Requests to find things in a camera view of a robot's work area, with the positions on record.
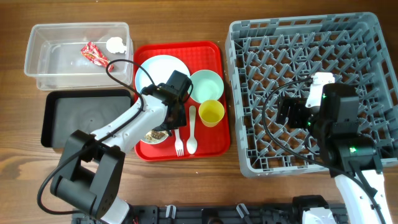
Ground red snack wrapper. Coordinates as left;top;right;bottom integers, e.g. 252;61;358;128
80;42;110;68

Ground small light blue bowl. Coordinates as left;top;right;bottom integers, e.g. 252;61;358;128
140;129;174;146

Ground white plastic fork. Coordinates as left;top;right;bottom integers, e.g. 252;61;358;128
174;128;184;157

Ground yellow plastic cup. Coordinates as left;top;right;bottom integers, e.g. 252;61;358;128
198;100;225;128

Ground light blue plate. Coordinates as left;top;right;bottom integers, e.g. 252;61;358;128
134;55;190;93

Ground mint green bowl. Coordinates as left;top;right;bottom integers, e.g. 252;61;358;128
190;70;224;103

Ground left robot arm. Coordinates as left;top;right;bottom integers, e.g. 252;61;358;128
50;71;193;223

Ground grey dishwasher rack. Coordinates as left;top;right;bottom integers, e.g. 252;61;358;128
225;12;397;178

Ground white napkin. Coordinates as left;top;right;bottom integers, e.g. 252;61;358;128
106;37;127;54

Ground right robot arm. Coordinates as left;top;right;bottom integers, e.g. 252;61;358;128
277;83;392;223

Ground rice and peanut scraps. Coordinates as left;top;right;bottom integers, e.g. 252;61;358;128
144;129;170;142

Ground white plastic spoon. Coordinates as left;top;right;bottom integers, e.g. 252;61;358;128
187;105;198;154

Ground black plastic tray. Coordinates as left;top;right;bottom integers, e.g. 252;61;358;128
41;89;132;149

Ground red serving tray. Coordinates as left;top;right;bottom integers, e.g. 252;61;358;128
134;41;231;162

